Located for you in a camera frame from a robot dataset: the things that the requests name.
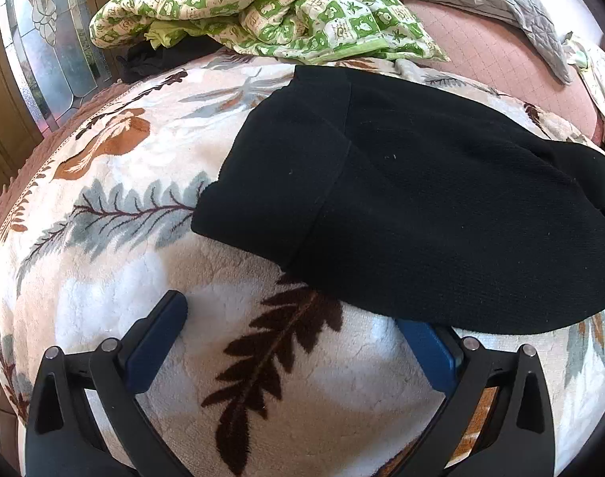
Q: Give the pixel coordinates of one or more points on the black pants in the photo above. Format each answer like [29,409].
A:
[407,198]

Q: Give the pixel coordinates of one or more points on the green patterned quilt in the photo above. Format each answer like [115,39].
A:
[282,10]

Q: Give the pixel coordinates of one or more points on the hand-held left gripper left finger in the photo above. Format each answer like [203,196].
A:
[153,343]

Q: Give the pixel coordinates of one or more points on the dark cloth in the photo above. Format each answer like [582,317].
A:
[153,62]

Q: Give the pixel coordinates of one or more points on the white printed cloth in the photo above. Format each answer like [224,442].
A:
[600,84]

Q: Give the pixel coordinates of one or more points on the pink bed sheet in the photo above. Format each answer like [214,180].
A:
[481,54]

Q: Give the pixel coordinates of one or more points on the leaded glass door panel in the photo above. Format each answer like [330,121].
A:
[49,49]

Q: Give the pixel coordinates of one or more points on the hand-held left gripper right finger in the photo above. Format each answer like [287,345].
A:
[431,353]

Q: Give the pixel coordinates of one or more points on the floral plush blanket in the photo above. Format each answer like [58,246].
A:
[133,258]

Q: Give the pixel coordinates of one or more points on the wooden door frame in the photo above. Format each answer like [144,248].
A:
[4,124]

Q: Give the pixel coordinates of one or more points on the pink fringed bedspread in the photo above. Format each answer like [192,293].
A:
[59,129]

